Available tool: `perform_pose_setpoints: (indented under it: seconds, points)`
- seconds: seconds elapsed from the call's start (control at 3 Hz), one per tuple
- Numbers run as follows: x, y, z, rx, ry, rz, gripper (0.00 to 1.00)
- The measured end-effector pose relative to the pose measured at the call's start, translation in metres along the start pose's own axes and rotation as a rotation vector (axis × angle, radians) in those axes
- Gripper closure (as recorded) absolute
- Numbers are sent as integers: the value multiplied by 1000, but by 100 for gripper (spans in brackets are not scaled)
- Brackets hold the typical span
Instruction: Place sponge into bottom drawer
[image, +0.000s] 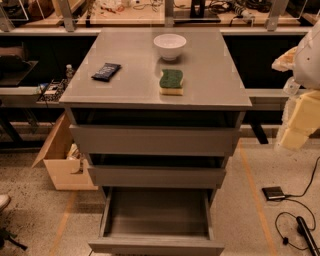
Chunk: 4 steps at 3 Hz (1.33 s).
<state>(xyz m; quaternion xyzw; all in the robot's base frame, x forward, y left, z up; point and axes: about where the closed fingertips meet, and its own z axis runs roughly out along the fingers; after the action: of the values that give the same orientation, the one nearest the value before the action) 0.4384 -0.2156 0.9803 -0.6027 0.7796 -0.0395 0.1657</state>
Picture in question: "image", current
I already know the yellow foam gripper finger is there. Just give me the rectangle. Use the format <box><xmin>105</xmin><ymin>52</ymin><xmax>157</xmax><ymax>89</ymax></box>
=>
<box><xmin>276</xmin><ymin>90</ymin><xmax>320</xmax><ymax>151</ymax></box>

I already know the green and yellow sponge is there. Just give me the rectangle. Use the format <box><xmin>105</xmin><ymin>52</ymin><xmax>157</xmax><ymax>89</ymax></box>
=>
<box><xmin>159</xmin><ymin>69</ymin><xmax>183</xmax><ymax>96</ymax></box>

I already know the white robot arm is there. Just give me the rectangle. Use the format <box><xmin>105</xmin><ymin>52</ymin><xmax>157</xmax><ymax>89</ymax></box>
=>
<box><xmin>272</xmin><ymin>21</ymin><xmax>320</xmax><ymax>151</ymax></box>

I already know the grey drawer cabinet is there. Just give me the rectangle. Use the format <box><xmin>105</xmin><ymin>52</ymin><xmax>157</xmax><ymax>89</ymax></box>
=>
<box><xmin>59</xmin><ymin>27</ymin><xmax>253</xmax><ymax>198</ymax></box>

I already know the grey open bottom drawer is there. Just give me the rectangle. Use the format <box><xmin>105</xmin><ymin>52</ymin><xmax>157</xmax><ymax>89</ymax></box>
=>
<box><xmin>89</xmin><ymin>187</ymin><xmax>224</xmax><ymax>256</ymax></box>

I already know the grey middle drawer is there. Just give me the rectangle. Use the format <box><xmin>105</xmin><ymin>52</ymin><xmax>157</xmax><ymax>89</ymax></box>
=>
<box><xmin>88</xmin><ymin>166</ymin><xmax>226</xmax><ymax>189</ymax></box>

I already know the grey top drawer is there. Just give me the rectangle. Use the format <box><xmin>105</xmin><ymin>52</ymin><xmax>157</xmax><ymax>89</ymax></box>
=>
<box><xmin>70</xmin><ymin>125</ymin><xmax>239</xmax><ymax>156</ymax></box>

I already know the black foot pedal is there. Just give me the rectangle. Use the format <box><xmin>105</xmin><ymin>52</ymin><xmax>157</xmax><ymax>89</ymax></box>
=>
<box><xmin>262</xmin><ymin>186</ymin><xmax>285</xmax><ymax>201</ymax></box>

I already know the wooden workbench with clutter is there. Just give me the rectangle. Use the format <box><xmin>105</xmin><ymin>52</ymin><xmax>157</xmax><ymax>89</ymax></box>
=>
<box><xmin>0</xmin><ymin>0</ymin><xmax>320</xmax><ymax>32</ymax></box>

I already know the black cylindrical handheld device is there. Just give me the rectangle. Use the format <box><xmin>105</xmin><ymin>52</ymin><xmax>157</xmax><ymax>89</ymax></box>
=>
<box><xmin>296</xmin><ymin>216</ymin><xmax>320</xmax><ymax>256</ymax></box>

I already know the white ceramic bowl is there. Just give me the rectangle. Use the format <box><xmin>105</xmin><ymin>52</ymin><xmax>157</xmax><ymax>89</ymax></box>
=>
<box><xmin>153</xmin><ymin>34</ymin><xmax>187</xmax><ymax>61</ymax></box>

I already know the small clear plastic bottle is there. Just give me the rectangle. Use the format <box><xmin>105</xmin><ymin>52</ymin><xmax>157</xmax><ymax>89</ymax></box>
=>
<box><xmin>66</xmin><ymin>64</ymin><xmax>74</xmax><ymax>82</ymax></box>

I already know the open cardboard box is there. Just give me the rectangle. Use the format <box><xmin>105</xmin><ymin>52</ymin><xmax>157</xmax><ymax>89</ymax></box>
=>
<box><xmin>32</xmin><ymin>113</ymin><xmax>98</xmax><ymax>190</ymax></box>

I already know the tray of small parts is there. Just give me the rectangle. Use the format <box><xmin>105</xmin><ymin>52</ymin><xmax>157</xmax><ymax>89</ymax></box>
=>
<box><xmin>38</xmin><ymin>79</ymin><xmax>68</xmax><ymax>103</ymax></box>

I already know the white shoe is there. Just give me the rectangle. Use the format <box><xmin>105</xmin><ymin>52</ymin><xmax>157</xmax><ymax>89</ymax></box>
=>
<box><xmin>0</xmin><ymin>194</ymin><xmax>11</xmax><ymax>212</ymax></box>

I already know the black chair base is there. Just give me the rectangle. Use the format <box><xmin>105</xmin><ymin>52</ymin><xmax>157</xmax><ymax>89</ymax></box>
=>
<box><xmin>0</xmin><ymin>228</ymin><xmax>28</xmax><ymax>251</ymax></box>

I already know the black floor cable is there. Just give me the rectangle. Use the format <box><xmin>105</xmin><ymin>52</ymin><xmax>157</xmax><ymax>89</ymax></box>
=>
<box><xmin>274</xmin><ymin>155</ymin><xmax>320</xmax><ymax>252</ymax></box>

